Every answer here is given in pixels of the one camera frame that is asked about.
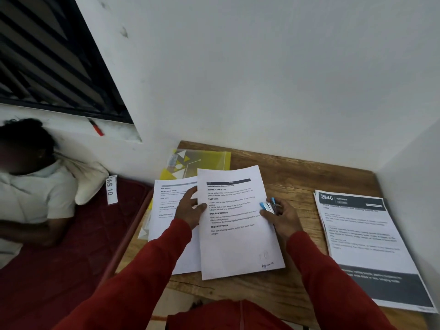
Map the person's left hand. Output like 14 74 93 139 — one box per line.
174 186 208 231

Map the person's right hand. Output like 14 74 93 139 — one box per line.
259 197 304 243

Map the blue and silver stapler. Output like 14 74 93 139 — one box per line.
259 197 284 215

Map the stack of printed sheets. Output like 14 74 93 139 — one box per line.
148 176 203 275

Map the small pile of printed sheets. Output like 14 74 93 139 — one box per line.
313 190 438 314

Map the yellow patterned plastic folder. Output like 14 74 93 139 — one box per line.
137 148 231 240

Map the pile of text-only sheets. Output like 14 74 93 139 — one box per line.
197 165 286 281

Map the sorted pile with dark headers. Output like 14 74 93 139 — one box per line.
316 190 435 310

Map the person's left forearm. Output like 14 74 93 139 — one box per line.
53 218 193 330

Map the person's right forearm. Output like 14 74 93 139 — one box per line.
286 231 396 330

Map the person's red jacket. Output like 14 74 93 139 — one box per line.
166 298 293 330

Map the white paper label tag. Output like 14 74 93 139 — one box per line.
105 175 119 205

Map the white pillow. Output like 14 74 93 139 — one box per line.
55 153 110 206

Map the red marker on sill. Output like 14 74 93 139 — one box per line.
88 118 105 137

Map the maroon bed mattress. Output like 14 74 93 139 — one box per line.
0 176 154 330

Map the dark louvred window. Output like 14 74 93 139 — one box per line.
0 0 134 124

